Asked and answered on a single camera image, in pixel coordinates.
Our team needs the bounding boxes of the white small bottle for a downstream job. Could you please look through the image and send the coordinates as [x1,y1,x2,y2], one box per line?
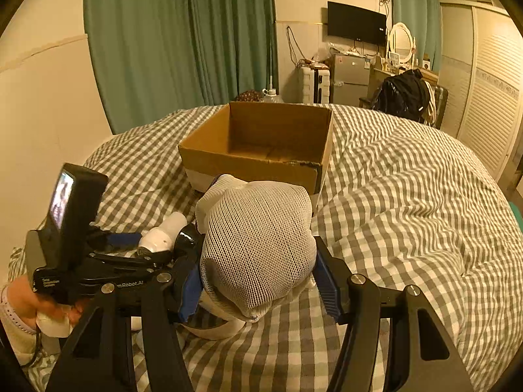
[137,211,187,256]

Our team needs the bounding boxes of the beige tape roll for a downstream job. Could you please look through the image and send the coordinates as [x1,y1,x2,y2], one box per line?
[183,291,245,341]

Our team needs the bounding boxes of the left hand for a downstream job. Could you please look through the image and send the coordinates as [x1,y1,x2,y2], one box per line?
[6,274,91,329]

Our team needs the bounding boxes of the grey checked duvet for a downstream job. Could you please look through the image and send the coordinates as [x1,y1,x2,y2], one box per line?
[86,105,522,391]

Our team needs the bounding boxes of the brown cardboard box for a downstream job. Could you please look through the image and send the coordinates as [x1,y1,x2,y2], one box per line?
[178,102,333,207]

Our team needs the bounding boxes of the large green curtain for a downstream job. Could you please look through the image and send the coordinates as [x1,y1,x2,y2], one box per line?
[83,0,278,134]

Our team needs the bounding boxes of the clear water jug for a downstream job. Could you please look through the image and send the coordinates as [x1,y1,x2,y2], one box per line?
[261,76,284,104]

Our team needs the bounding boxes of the white suitcase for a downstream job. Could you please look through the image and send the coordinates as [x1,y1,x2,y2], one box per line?
[299,66,331,105]

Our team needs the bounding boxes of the black jacket on chair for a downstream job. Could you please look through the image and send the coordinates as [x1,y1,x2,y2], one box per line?
[371,69,430,123]

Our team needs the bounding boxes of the wooden dressing table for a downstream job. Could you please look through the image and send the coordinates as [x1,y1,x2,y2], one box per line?
[367,64,440,103]

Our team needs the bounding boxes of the silver mini fridge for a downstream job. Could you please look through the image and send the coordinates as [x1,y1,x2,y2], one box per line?
[330,54,370,107]

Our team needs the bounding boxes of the white louvred wardrobe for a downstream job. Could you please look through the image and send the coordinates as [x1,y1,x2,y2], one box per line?
[439,0,522,181]

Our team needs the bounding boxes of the white oval mirror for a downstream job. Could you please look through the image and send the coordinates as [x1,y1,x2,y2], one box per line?
[386,22,416,66]

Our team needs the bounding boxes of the small green curtain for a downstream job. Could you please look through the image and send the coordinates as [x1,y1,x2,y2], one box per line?
[392,0,442,73]

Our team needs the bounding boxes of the black wall television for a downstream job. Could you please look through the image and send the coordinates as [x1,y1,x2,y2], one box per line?
[327,1,386,46]

